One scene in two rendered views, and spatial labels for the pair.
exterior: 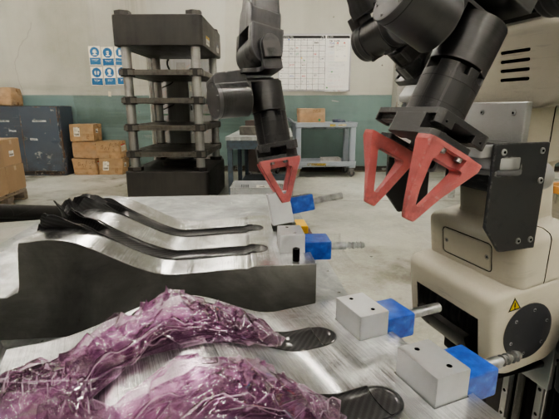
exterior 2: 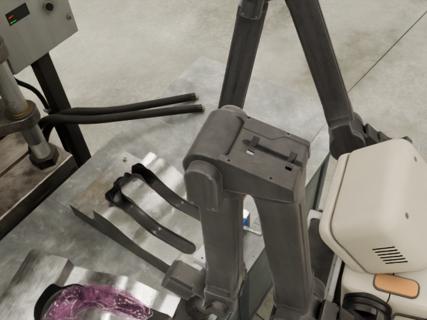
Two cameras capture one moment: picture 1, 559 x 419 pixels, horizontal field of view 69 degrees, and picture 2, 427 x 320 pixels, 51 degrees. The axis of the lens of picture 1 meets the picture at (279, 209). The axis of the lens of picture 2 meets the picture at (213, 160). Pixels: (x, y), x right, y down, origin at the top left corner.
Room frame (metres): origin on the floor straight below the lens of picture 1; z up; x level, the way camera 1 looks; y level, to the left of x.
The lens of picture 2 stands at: (0.20, -0.45, 1.99)
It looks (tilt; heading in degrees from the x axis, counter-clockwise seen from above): 50 degrees down; 44
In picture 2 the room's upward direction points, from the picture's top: 5 degrees counter-clockwise
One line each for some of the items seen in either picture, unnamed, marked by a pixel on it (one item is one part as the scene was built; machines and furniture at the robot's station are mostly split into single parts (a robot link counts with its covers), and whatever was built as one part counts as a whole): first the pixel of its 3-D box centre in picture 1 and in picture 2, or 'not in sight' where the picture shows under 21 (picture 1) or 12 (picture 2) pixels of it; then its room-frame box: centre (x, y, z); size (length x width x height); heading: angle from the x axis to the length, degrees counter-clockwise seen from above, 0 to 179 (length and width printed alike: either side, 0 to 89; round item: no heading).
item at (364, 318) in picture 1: (395, 317); not in sight; (0.43, -0.13, 0.86); 0.13 x 0.05 x 0.05; 113
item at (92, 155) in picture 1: (100, 149); not in sight; (6.91, 3.02, 0.42); 0.86 x 0.33 x 0.83; 89
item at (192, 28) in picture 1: (180, 112); not in sight; (5.26, 1.25, 1.03); 1.54 x 0.94 x 2.06; 179
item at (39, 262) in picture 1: (146, 252); (156, 209); (0.62, 0.21, 0.87); 0.50 x 0.26 x 0.14; 96
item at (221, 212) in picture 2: not in sight; (223, 234); (0.45, -0.22, 1.40); 0.11 x 0.06 x 0.43; 19
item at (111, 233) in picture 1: (153, 224); (155, 205); (0.61, 0.20, 0.92); 0.35 x 0.16 x 0.09; 96
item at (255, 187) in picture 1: (262, 191); not in sight; (3.98, 0.17, 0.28); 0.61 x 0.41 x 0.15; 89
